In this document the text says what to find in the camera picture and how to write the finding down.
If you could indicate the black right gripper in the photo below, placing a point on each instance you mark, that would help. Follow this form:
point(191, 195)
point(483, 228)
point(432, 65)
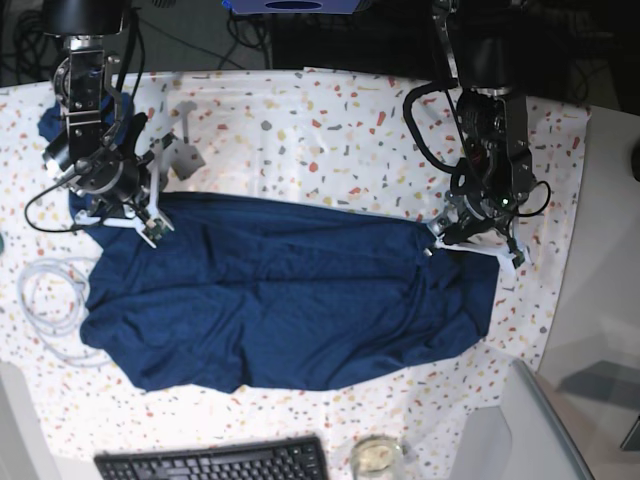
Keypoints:
point(72, 174)

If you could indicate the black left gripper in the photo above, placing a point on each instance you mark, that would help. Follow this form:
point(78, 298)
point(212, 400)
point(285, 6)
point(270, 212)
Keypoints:
point(465, 216)

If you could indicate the dark blue t-shirt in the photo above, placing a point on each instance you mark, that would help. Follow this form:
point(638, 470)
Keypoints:
point(267, 294)

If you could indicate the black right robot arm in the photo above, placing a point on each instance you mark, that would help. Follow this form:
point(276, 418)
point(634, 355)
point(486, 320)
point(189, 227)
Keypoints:
point(89, 95)

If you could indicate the terrazzo patterned tablecloth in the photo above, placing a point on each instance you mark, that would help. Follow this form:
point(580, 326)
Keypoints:
point(317, 137)

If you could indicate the blue box at top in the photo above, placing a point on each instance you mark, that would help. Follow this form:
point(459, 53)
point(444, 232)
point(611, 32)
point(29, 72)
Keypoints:
point(246, 7)

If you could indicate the grey monitor edge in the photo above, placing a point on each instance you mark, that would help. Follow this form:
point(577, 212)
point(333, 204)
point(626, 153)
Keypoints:
point(541, 446)

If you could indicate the clear glass jar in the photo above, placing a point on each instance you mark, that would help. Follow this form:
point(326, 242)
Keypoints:
point(377, 457)

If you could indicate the black computer keyboard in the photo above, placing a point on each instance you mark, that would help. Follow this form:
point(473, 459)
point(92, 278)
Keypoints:
point(298, 458)

